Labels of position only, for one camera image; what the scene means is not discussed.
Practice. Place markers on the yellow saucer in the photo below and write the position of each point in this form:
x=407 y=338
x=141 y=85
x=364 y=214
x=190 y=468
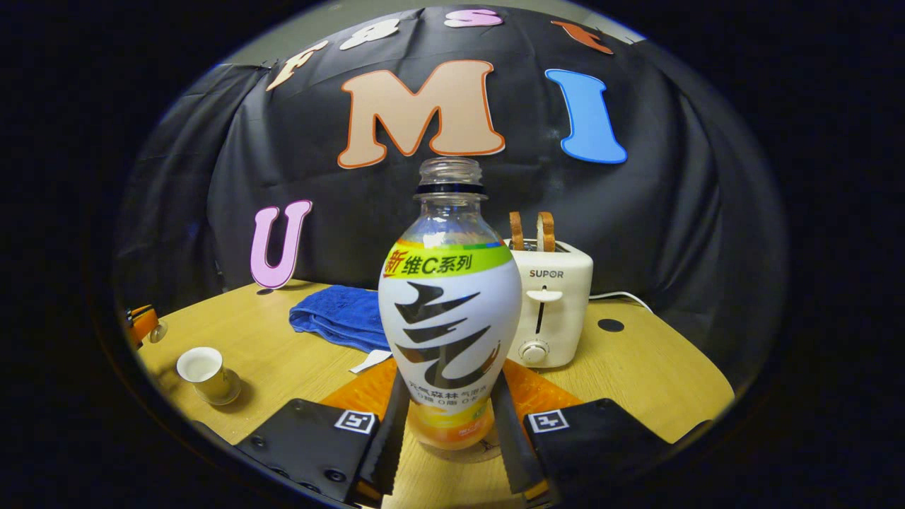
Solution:
x=234 y=394

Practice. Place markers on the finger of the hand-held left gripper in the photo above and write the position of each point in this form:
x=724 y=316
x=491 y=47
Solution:
x=143 y=324

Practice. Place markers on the yellow teacup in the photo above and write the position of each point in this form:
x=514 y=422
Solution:
x=213 y=385

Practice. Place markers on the white toaster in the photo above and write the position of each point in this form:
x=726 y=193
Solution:
x=565 y=311

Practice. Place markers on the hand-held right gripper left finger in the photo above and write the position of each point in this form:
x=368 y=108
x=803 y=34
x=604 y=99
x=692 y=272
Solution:
x=392 y=452

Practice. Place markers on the black backdrop cloth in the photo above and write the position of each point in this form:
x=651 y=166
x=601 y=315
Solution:
x=672 y=233

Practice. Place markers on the clear water bottle white label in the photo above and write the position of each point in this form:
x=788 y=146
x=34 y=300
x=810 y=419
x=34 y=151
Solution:
x=449 y=318

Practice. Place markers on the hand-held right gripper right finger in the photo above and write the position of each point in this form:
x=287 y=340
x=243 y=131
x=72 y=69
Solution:
x=509 y=452

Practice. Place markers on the blue towel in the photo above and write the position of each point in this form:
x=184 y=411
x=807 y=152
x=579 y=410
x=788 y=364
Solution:
x=339 y=314

